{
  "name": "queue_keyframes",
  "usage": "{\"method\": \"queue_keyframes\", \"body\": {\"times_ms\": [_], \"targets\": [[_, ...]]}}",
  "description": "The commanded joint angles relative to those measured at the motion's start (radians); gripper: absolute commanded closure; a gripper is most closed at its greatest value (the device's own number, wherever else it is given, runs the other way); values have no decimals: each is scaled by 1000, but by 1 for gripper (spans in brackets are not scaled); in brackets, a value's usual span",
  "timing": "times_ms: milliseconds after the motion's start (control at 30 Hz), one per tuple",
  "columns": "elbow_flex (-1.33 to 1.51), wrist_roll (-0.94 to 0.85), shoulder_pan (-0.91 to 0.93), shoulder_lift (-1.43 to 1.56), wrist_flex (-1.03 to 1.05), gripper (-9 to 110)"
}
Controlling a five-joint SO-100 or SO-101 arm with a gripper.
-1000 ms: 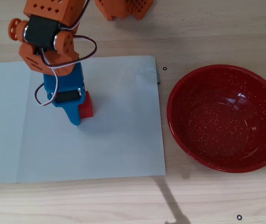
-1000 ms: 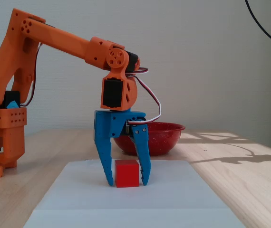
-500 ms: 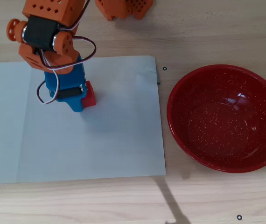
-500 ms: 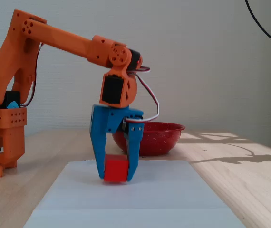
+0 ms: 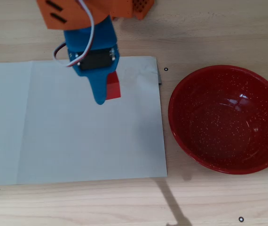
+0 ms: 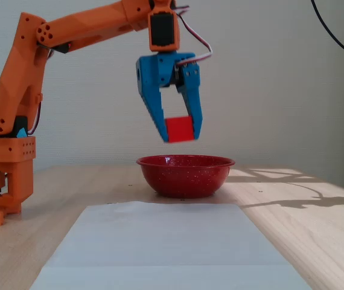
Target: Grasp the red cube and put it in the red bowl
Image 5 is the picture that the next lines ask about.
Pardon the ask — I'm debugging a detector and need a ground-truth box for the red cube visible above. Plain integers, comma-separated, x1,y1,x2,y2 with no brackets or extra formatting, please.
105,72,122,101

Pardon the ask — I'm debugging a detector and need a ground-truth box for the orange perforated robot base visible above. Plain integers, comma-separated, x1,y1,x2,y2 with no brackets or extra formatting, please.
131,0,156,21

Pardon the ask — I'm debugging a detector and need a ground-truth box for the white red servo cable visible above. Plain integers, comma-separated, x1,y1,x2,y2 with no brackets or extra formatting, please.
52,0,95,68

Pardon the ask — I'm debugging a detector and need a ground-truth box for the red speckled bowl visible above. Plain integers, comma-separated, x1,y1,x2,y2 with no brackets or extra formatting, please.
168,65,268,175

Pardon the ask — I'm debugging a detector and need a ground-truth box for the grey paper sheet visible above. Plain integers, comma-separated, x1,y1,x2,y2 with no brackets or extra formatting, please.
0,56,168,187

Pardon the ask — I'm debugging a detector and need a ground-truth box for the blue gripper body black servo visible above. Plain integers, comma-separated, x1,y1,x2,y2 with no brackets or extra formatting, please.
63,14,120,79

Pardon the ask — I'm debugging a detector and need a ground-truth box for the blue pointed gripper finger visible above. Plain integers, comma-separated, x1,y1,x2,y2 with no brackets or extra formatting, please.
87,73,109,105

